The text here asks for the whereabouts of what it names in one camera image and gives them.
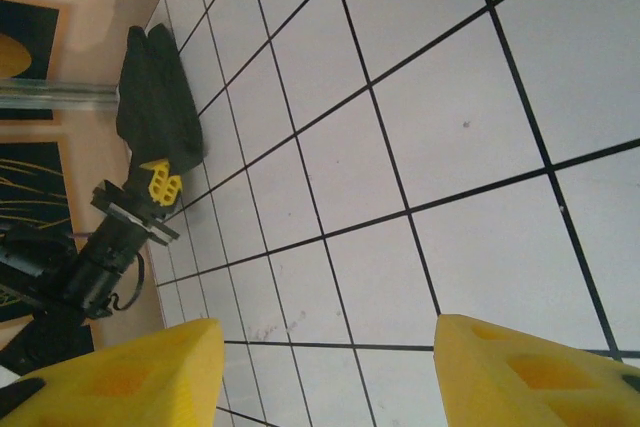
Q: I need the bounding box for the aluminium frame post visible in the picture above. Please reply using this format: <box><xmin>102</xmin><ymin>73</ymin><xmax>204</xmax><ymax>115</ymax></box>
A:
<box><xmin>0</xmin><ymin>77</ymin><xmax>121</xmax><ymax>112</ymax></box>

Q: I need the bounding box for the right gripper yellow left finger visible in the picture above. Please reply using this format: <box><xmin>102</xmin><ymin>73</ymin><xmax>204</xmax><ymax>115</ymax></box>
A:
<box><xmin>0</xmin><ymin>317</ymin><xmax>226</xmax><ymax>427</ymax></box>

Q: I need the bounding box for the black t-shirt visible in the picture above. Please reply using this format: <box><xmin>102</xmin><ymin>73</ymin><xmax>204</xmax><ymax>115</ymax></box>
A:
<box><xmin>114</xmin><ymin>23</ymin><xmax>209</xmax><ymax>183</ymax></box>

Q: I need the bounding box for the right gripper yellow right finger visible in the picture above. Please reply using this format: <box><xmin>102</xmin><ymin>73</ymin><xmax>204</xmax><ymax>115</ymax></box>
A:
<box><xmin>432</xmin><ymin>314</ymin><xmax>640</xmax><ymax>427</ymax></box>

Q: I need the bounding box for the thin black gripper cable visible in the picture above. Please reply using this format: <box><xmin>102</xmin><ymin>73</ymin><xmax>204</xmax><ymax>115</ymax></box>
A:
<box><xmin>110</xmin><ymin>252</ymin><xmax>146</xmax><ymax>312</ymax></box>

